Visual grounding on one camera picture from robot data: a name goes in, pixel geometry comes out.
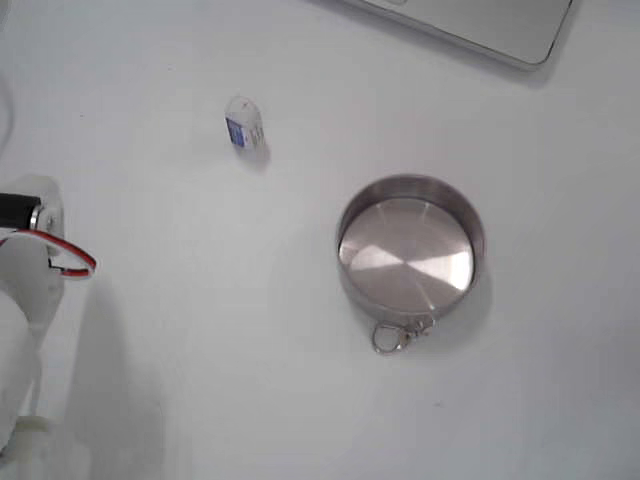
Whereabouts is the small white and blue box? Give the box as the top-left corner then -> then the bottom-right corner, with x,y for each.
223,94 -> 264,151

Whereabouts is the round metal bowl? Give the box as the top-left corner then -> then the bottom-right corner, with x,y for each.
335,173 -> 487,321

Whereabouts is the metal keyring clasp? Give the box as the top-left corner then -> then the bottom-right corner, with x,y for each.
370,314 -> 437,357

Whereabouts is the silver laptop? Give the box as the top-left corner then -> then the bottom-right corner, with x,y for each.
309,0 -> 584,71

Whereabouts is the red white black servo cable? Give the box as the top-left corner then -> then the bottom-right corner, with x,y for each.
0,233 -> 100,282

